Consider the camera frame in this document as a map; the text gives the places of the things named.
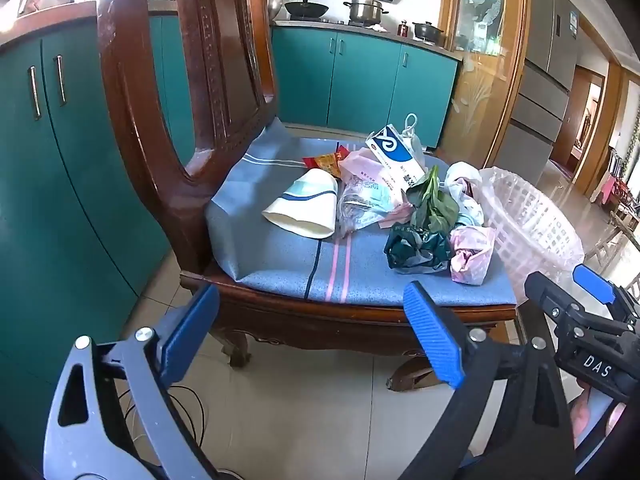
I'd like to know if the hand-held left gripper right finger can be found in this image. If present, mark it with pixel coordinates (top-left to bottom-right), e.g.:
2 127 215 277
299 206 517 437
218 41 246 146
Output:
397 281 577 480

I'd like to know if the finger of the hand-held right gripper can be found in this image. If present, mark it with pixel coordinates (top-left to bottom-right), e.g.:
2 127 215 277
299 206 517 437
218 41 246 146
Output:
572 264 640 322
524 271 586 331

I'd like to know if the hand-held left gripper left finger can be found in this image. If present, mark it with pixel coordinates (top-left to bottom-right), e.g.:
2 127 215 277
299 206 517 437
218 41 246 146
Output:
42 284 221 480

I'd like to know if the white plastic basket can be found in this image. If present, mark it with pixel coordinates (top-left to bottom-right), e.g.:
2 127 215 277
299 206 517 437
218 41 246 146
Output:
477 166 586 306

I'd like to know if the pink paper bag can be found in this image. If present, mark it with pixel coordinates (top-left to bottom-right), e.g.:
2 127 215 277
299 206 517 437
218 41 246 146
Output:
449 225 497 286

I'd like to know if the dark green plastic bag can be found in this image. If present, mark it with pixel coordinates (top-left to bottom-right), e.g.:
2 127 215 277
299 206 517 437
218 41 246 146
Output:
384 225 455 275

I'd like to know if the green vegetable leaf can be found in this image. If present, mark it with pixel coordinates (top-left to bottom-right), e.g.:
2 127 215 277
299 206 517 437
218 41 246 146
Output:
407 165 460 233

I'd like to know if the white plastic bag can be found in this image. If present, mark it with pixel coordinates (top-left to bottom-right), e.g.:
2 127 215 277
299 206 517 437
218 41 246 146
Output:
444 161 483 201

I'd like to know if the clear plastic wrapper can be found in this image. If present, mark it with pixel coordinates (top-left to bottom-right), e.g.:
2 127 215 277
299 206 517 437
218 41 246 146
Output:
336 180 406 238

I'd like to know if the white paper cup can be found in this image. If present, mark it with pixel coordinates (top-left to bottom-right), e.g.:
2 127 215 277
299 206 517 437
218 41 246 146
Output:
261 168 340 240

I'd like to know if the white medicine box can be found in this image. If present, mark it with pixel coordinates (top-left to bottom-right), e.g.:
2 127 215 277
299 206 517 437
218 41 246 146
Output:
365 125 426 193

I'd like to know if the pink plastic bag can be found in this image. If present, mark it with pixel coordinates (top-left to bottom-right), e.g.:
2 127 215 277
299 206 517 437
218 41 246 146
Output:
339 149 416 228

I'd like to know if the knotted clear plastic bag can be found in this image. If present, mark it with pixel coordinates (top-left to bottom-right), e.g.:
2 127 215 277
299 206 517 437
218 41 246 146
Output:
400 112 427 171

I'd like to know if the red snack wrapper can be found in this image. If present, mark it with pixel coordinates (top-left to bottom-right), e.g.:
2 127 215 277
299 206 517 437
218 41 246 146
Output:
302 145 351 179

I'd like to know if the person's right hand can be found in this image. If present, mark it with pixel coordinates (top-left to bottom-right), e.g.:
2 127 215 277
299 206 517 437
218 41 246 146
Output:
572 380 626 448

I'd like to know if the wooden table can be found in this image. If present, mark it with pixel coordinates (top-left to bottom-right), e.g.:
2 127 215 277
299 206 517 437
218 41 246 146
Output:
607 209 640 243

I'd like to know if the blue striped seat cushion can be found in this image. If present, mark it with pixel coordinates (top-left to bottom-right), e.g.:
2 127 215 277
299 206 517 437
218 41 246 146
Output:
205 117 518 306

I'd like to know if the green hanging garland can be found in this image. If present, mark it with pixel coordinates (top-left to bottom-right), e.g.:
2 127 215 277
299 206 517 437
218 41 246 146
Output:
615 110 640 177

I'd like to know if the teal kitchen cabinet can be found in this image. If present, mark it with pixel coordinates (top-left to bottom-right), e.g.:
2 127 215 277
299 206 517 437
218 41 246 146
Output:
0 10 196 441
270 25 460 150

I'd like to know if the carved wooden chair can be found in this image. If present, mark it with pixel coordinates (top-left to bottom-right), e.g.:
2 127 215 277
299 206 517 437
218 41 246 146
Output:
97 0 518 393

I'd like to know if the wooden framed glass door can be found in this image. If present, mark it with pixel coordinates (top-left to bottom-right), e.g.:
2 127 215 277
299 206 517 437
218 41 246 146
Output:
435 0 531 171

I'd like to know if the grey refrigerator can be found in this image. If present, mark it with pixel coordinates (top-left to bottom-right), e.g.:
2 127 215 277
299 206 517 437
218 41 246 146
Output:
492 0 581 186

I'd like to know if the black casserole pot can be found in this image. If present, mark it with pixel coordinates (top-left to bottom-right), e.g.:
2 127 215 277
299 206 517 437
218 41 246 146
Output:
411 21 446 43

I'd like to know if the black gas stove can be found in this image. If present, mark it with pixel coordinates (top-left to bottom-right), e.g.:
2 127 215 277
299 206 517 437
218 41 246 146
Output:
287 15 381 26

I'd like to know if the steel cooking pot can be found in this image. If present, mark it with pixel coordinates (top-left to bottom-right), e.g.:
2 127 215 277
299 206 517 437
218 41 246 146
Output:
343 0 390 25

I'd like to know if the black wok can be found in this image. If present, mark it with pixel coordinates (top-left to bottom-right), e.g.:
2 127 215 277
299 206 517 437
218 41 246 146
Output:
284 0 330 18

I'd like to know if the black floor cable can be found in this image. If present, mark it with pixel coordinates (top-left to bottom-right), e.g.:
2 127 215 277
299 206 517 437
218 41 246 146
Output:
122 385 206 461

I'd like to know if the wooden door frame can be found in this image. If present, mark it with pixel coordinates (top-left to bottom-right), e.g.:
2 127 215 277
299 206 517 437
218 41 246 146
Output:
550 62 623 196

